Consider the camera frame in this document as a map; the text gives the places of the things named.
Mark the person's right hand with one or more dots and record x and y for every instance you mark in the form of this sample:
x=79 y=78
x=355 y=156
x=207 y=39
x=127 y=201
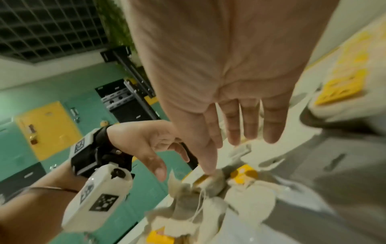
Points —
x=229 y=59

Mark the person's left hand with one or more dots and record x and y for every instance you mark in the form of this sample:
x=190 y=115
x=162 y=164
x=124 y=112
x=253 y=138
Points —
x=135 y=138

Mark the person's left forearm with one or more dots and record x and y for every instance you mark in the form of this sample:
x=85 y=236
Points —
x=33 y=209

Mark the grey slotted metal beams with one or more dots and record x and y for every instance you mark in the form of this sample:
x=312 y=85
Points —
x=119 y=97

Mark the yellow floor panel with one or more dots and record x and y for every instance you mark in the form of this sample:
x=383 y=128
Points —
x=49 y=129

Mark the pile of beige tea bags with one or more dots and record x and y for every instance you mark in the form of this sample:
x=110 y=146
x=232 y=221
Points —
x=211 y=205

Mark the green hanging plant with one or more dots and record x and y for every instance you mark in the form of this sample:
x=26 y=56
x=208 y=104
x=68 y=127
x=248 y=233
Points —
x=116 y=23

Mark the black metal rack frame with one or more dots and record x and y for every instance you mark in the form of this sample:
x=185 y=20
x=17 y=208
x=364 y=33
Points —
x=132 y=69

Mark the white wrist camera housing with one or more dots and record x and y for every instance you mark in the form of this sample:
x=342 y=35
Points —
x=96 y=200

